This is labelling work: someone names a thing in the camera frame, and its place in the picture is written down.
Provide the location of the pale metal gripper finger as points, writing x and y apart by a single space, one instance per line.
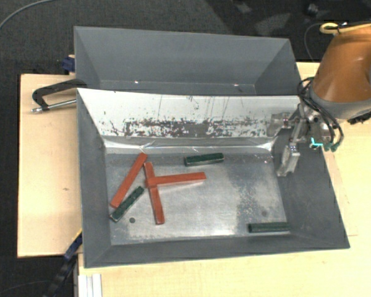
279 124
288 161

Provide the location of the dark green flat block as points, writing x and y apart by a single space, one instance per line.
268 227
204 159
127 203

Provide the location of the red-brown flat block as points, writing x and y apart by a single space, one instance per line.
156 200
128 181
179 179

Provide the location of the grey metal bin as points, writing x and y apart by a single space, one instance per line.
185 60

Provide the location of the pale wood flat board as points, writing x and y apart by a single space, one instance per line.
49 166

